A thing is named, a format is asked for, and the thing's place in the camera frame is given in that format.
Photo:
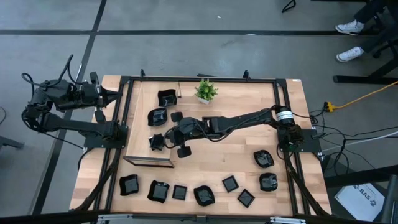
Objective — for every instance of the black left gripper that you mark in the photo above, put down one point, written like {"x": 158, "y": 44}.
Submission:
{"x": 91, "y": 94}

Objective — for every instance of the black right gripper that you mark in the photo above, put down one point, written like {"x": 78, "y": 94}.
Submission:
{"x": 186, "y": 132}

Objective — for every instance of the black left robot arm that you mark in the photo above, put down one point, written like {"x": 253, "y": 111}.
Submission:
{"x": 77, "y": 126}

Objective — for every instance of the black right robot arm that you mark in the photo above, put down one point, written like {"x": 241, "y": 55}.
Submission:
{"x": 236, "y": 120}

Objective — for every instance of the green plant in white pot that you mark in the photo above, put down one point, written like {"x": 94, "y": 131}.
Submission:
{"x": 206, "y": 90}

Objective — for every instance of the grey furniture leg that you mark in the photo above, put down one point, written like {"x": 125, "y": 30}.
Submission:
{"x": 11, "y": 143}

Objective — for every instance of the black overhead rig bar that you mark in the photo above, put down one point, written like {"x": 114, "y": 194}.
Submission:
{"x": 46, "y": 217}

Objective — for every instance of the black bent floor rod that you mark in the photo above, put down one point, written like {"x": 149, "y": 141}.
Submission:
{"x": 283, "y": 10}

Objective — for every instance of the black desk base bar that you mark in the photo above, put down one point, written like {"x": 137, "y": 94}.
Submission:
{"x": 357, "y": 176}
{"x": 357, "y": 79}

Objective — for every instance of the person's foot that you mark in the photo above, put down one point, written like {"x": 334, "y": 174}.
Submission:
{"x": 349, "y": 54}
{"x": 349, "y": 28}

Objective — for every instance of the white paper sign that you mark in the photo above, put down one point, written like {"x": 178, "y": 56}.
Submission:
{"x": 360, "y": 202}

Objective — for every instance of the person's leg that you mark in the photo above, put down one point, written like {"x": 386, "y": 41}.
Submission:
{"x": 370, "y": 11}
{"x": 377, "y": 43}

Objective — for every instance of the black office chair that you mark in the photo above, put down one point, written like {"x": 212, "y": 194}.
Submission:
{"x": 387, "y": 34}

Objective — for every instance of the wooden shelf with black frame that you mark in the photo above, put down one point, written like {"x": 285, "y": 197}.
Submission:
{"x": 143, "y": 137}

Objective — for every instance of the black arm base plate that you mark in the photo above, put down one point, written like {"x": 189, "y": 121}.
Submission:
{"x": 311, "y": 143}
{"x": 93, "y": 143}

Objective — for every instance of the grey metal post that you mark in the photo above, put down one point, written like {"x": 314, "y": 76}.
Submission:
{"x": 390, "y": 202}

